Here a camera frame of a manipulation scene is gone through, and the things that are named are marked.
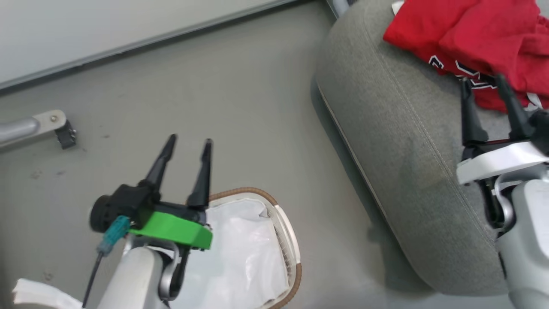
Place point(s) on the white basket liner cloth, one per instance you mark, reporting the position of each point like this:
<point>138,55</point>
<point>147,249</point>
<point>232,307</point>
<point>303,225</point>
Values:
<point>240,257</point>

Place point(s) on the white laundry basket brown rim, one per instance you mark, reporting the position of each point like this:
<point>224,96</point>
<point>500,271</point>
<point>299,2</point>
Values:
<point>291,253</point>

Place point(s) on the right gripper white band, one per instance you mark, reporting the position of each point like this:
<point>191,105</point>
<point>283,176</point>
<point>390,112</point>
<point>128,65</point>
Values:
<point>502,161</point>

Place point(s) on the white wrap strip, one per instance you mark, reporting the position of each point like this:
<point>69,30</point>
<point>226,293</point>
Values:
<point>43,294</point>

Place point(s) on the grey partition bottom rail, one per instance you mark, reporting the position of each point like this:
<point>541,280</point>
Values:
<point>128,43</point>

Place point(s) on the red sports jersey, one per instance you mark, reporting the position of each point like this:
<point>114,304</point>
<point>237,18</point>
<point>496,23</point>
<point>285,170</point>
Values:
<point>484,34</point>

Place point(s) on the grey partition foot with plate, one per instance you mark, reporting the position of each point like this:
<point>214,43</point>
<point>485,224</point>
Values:
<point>25,126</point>

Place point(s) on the black caster wheel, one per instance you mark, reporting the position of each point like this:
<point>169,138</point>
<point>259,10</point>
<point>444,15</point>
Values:
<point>66,135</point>

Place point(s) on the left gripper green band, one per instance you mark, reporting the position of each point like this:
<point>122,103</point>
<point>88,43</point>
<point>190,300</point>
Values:
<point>176,227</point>

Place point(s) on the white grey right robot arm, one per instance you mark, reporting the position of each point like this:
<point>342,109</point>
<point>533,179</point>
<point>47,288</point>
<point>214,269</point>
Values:
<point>527,240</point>

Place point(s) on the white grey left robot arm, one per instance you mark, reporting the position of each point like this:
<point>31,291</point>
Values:
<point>133,279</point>

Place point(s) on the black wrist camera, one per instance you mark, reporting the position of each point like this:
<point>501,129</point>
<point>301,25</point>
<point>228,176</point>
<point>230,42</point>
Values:
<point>105,212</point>

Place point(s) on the grey fabric sofa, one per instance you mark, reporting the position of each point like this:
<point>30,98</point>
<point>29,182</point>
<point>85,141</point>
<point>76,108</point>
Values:
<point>399,141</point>

